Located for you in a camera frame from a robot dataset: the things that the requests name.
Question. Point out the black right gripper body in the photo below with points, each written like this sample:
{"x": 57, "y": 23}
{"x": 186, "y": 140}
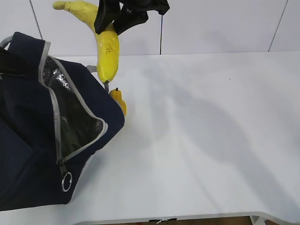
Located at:
{"x": 161, "y": 6}

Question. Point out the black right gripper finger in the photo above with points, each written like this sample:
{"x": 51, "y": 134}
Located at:
{"x": 108, "y": 11}
{"x": 128, "y": 19}

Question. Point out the yellow banana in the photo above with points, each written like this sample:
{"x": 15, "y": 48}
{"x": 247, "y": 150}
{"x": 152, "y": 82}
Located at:
{"x": 108, "y": 47}

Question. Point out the yellow pear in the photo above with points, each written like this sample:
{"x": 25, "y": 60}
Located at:
{"x": 116, "y": 94}

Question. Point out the navy blue lunch bag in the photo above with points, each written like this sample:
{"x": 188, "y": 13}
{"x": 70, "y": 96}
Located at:
{"x": 54, "y": 116}

